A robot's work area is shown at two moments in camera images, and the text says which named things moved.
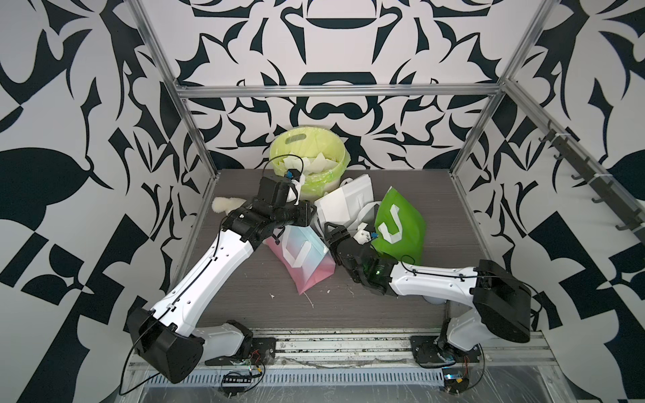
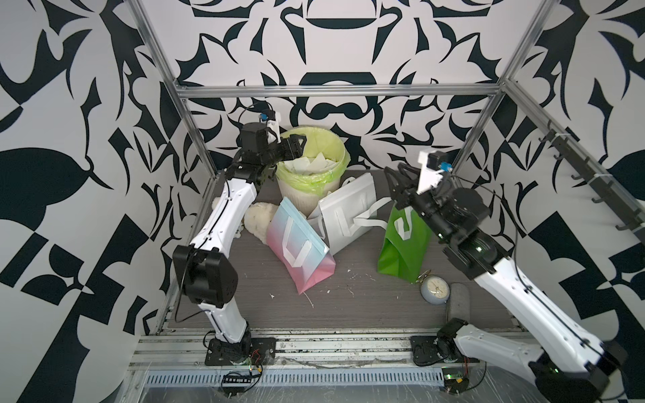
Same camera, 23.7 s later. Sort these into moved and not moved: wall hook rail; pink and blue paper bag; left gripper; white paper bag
Moved: left gripper
Not moved: pink and blue paper bag; wall hook rail; white paper bag
